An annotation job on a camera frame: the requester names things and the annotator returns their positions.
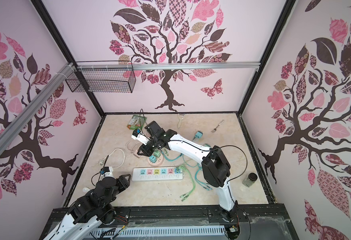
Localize white multicolour power strip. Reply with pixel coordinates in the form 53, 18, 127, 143
132, 167, 184, 182

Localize left aluminium rail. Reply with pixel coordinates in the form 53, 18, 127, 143
0, 63, 75, 155

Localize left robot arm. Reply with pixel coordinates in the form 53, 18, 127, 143
44, 174, 131, 240

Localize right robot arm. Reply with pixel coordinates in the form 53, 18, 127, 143
131, 121, 238, 222

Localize back aluminium rail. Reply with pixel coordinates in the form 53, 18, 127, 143
76, 62, 261, 71

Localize white vented cable duct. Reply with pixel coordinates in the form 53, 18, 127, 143
80, 226, 227, 240

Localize round pink socket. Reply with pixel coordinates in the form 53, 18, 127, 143
147, 155, 164, 167

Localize black front base frame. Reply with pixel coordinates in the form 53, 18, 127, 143
40, 204, 298, 240

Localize cream vegetable peeler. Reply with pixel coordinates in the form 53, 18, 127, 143
178, 114, 186, 128

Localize pink coiled socket cable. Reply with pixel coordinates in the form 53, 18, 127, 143
125, 138, 143, 153

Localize white power strip cable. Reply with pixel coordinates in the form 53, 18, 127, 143
98, 148, 126, 171

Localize pink charger plug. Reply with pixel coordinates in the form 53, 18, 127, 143
133, 151, 141, 158

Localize tangled charging cables bundle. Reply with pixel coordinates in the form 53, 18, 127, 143
163, 149, 215, 202

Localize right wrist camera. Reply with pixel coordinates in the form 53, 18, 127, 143
131, 129, 150, 145

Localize glass jar black lid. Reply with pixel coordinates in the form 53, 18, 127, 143
243, 173, 258, 188

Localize metal fork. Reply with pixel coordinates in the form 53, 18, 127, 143
211, 120, 225, 133

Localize teal charger plug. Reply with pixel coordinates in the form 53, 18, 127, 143
149, 156, 157, 164
193, 131, 203, 140

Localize green snack packet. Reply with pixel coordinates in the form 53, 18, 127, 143
127, 115, 146, 130

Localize black wire basket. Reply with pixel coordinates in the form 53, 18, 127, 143
65, 60, 136, 93

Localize light green charger plug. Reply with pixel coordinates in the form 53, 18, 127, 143
153, 150, 161, 158

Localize aluminium rail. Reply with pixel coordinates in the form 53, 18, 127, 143
0, 63, 75, 155
76, 62, 261, 71

